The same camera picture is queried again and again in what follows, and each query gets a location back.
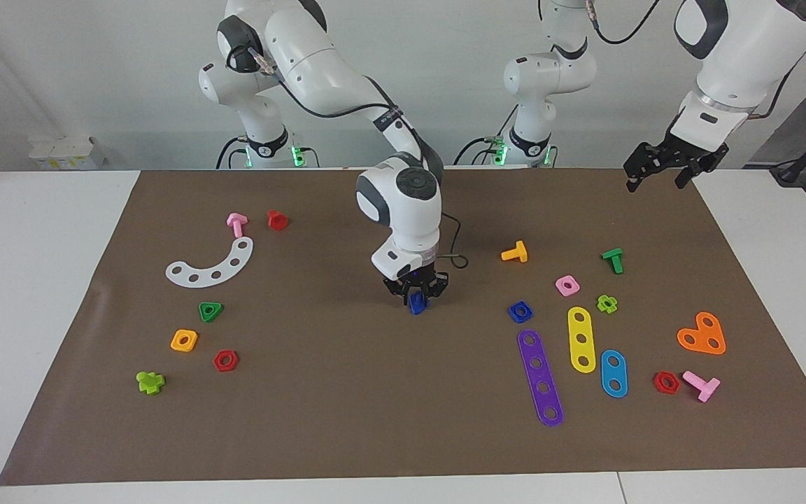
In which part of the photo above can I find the brown table mat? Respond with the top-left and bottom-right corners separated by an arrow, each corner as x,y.
0,167 -> 806,486

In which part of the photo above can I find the purple four-hole plate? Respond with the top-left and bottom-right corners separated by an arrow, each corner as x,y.
517,329 -> 565,428

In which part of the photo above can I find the yellow three-hole plate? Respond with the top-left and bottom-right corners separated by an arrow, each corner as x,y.
567,307 -> 597,374

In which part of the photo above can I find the orange three-hole corner plate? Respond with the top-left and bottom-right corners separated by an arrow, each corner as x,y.
677,311 -> 727,356

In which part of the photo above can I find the white curved five-hole plate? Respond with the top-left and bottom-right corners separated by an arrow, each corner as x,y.
165,237 -> 255,288

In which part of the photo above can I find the blue two-hole plate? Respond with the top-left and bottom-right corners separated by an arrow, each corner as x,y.
600,349 -> 629,399

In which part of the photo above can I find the white cardboard box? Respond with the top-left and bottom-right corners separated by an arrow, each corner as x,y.
29,136 -> 106,171

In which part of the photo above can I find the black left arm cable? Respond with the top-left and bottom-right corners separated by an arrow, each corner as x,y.
587,0 -> 806,120

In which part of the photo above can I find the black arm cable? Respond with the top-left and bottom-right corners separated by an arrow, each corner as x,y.
587,0 -> 806,120
249,45 -> 470,271

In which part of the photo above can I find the black base cable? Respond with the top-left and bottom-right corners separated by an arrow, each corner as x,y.
218,136 -> 247,169
453,135 -> 510,167

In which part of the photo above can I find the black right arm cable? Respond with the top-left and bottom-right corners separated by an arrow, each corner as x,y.
249,45 -> 470,271

